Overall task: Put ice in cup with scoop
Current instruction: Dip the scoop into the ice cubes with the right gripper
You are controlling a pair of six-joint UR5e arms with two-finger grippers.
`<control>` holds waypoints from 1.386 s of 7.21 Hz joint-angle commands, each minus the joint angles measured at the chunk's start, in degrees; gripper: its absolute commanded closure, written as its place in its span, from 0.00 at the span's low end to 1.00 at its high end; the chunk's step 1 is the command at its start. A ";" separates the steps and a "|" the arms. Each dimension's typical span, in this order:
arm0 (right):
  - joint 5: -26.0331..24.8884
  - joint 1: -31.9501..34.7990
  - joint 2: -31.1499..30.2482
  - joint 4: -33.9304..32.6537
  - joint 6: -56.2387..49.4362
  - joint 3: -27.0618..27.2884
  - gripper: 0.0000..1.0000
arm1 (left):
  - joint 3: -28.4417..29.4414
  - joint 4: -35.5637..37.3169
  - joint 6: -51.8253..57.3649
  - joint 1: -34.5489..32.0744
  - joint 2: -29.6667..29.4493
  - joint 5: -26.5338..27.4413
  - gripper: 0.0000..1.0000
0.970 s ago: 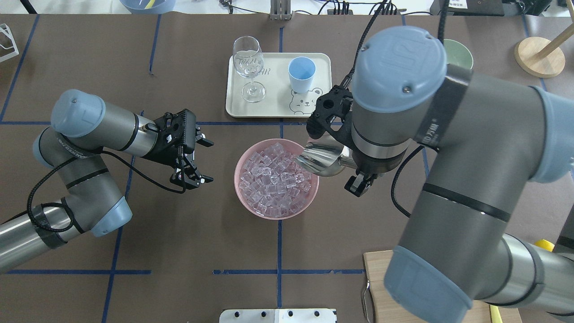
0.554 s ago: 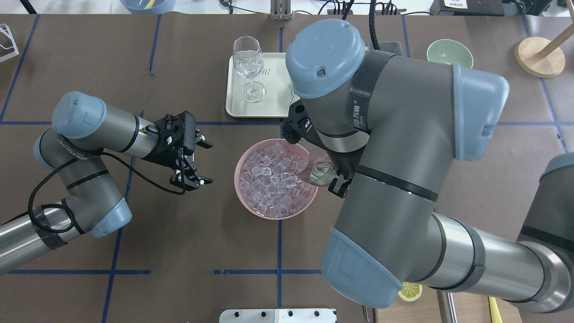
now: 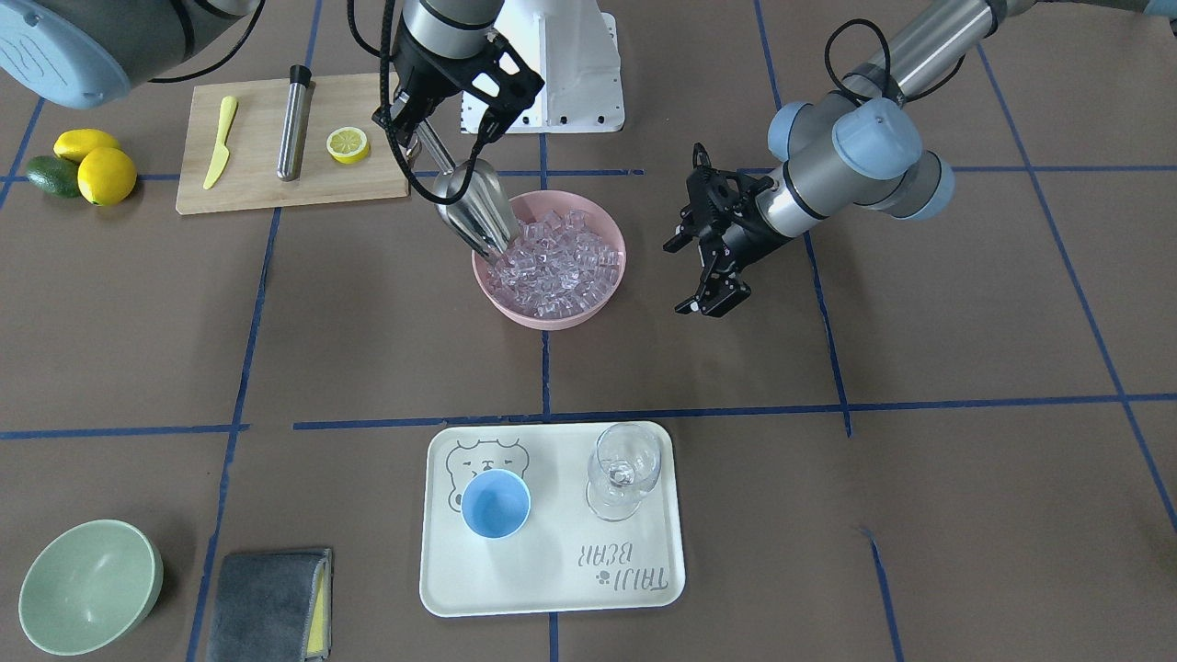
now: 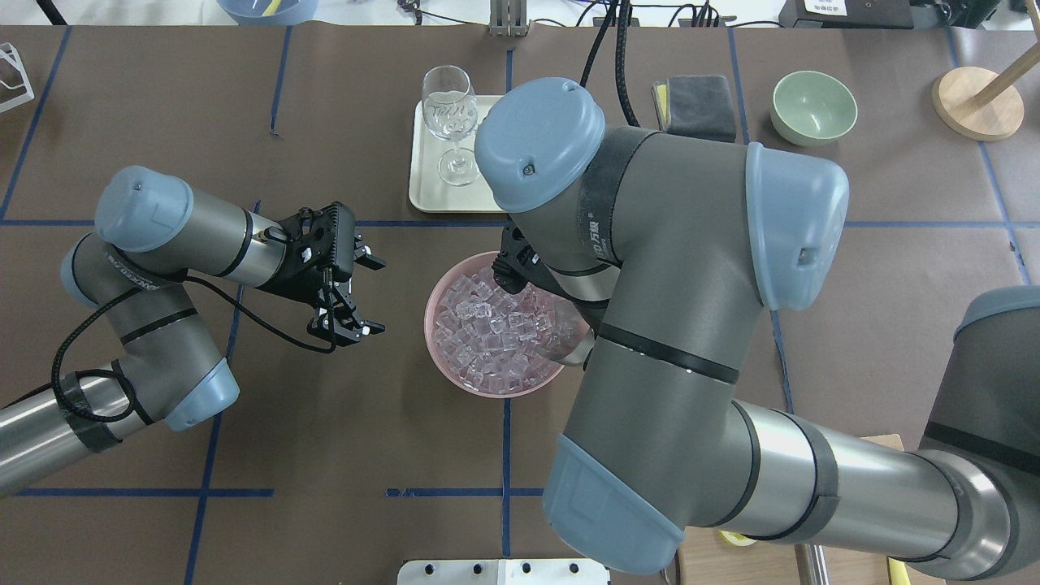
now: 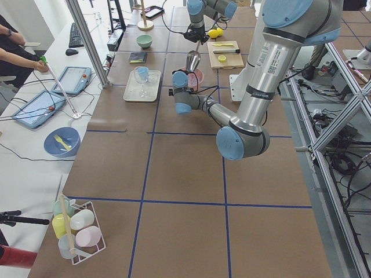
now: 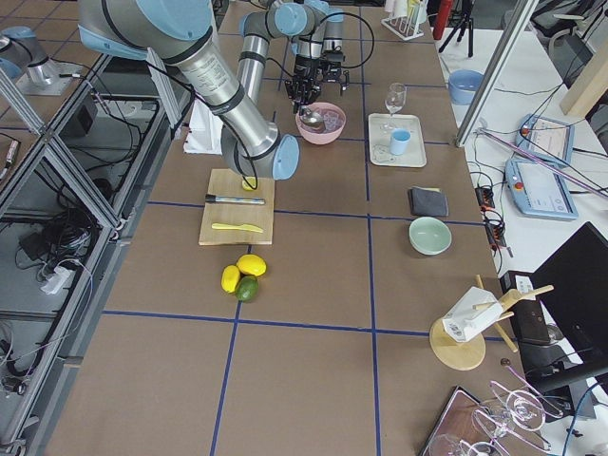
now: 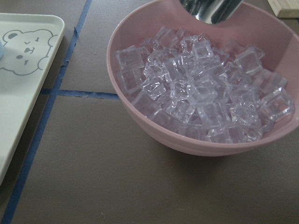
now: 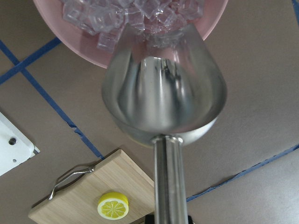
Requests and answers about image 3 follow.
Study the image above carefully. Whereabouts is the wooden cutting board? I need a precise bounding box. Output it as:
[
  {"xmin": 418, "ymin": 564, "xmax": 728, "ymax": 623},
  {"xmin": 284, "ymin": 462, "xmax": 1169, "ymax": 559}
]
[{"xmin": 177, "ymin": 72, "xmax": 411, "ymax": 216}]

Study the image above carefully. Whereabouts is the steel cylinder rod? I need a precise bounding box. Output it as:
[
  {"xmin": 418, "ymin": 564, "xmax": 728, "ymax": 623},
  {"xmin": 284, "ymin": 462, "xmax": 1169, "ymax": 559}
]
[{"xmin": 275, "ymin": 64, "xmax": 313, "ymax": 183}]

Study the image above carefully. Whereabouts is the lemon half slice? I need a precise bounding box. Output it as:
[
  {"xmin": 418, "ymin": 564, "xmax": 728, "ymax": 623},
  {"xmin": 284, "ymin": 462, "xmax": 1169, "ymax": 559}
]
[{"xmin": 325, "ymin": 126, "xmax": 371, "ymax": 165}]

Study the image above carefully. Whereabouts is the yellow plastic knife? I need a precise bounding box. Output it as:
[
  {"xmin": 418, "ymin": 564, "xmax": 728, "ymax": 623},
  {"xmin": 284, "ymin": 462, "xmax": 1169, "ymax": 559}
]
[{"xmin": 202, "ymin": 95, "xmax": 239, "ymax": 191}]

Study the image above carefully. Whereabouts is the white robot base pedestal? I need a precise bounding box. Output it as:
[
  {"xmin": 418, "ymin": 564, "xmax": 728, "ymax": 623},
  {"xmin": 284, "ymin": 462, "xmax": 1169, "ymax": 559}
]
[{"xmin": 448, "ymin": 1, "xmax": 625, "ymax": 134}]

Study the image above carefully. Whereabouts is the green bowl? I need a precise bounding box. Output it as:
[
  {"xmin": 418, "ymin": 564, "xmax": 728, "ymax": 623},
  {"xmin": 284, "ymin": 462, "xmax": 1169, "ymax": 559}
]
[{"xmin": 18, "ymin": 519, "xmax": 164, "ymax": 656}]

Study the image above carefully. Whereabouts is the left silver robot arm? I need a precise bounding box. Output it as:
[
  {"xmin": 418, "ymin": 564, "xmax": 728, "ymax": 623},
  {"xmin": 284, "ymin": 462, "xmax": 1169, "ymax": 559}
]
[{"xmin": 664, "ymin": 1, "xmax": 1033, "ymax": 317}]

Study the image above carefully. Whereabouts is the yellow lemon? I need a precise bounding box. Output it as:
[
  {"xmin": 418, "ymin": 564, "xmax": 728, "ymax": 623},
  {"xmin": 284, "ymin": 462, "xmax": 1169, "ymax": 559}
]
[
  {"xmin": 53, "ymin": 130, "xmax": 121, "ymax": 165},
  {"xmin": 77, "ymin": 147, "xmax": 138, "ymax": 206}
]

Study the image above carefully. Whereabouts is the blue plastic cup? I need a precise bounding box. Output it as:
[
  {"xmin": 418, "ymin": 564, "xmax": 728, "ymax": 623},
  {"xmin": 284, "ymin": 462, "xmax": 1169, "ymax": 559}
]
[{"xmin": 460, "ymin": 469, "xmax": 532, "ymax": 539}]

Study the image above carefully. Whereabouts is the green lime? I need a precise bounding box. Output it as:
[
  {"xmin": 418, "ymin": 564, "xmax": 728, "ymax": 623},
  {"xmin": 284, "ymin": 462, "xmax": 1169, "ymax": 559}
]
[{"xmin": 25, "ymin": 155, "xmax": 84, "ymax": 200}]

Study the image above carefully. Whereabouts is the clear wine glass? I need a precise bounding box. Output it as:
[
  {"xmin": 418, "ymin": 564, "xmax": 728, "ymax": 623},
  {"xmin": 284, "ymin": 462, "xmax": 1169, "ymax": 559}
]
[{"xmin": 586, "ymin": 422, "xmax": 663, "ymax": 522}]

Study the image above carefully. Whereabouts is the pink bowl of ice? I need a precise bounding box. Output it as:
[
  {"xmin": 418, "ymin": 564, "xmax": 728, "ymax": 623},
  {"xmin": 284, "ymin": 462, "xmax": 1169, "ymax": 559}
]
[{"xmin": 471, "ymin": 191, "xmax": 629, "ymax": 331}]

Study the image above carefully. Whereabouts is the grey folded cloth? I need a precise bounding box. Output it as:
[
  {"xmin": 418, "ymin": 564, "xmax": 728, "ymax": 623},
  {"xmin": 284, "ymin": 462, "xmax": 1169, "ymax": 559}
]
[{"xmin": 206, "ymin": 548, "xmax": 335, "ymax": 661}]

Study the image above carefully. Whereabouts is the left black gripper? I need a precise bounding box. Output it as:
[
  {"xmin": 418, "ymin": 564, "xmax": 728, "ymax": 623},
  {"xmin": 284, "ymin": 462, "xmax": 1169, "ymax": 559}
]
[{"xmin": 663, "ymin": 143, "xmax": 791, "ymax": 318}]

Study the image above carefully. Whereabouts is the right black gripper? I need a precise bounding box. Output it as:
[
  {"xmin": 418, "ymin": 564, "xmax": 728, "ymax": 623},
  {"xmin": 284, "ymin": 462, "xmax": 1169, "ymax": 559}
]
[{"xmin": 371, "ymin": 32, "xmax": 545, "ymax": 145}]

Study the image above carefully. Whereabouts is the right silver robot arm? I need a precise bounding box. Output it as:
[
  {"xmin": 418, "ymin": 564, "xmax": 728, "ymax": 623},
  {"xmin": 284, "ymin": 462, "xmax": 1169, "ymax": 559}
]
[{"xmin": 1, "ymin": 1, "xmax": 545, "ymax": 145}]

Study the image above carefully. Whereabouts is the metal ice scoop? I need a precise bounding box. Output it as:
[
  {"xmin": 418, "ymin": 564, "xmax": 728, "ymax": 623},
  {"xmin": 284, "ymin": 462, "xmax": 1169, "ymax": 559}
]
[{"xmin": 415, "ymin": 120, "xmax": 519, "ymax": 264}]

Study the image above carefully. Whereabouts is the cream bear tray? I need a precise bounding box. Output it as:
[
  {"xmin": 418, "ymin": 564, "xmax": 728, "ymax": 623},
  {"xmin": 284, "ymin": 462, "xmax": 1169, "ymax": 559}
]
[{"xmin": 419, "ymin": 421, "xmax": 689, "ymax": 618}]

